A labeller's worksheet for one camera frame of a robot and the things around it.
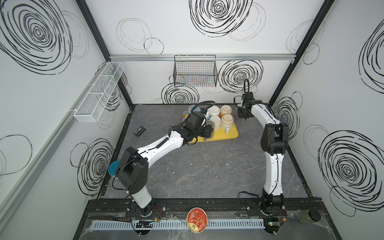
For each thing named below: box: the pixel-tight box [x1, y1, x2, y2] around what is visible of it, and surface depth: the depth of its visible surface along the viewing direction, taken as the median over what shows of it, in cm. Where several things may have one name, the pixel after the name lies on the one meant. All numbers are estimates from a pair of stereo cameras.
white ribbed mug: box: [207, 105, 221, 117], surface depth 107 cm
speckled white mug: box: [220, 113, 234, 134], surface depth 102 cm
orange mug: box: [219, 104, 232, 118], surface depth 107 cm
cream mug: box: [209, 115, 222, 131], surface depth 104 cm
